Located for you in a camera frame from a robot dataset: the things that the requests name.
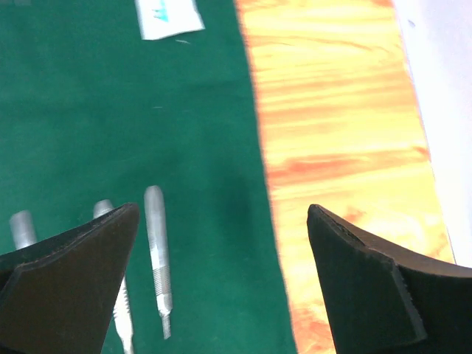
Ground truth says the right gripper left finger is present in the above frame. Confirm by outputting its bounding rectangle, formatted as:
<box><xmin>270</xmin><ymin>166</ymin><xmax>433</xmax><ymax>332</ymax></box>
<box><xmin>1</xmin><ymin>203</ymin><xmax>139</xmax><ymax>354</ymax></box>

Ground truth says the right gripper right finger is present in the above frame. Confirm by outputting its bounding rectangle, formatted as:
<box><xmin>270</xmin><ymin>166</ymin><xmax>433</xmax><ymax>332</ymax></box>
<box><xmin>307</xmin><ymin>204</ymin><xmax>471</xmax><ymax>353</ymax></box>

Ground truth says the dark green surgical cloth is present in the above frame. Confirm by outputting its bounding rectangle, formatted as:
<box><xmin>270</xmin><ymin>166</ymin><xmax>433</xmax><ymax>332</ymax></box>
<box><xmin>1</xmin><ymin>1</ymin><xmax>296</xmax><ymax>353</ymax></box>

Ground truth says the blue suture packet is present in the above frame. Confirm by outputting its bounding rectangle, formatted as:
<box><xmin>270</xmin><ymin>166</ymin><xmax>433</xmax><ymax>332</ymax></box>
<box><xmin>135</xmin><ymin>0</ymin><xmax>205</xmax><ymax>41</ymax></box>

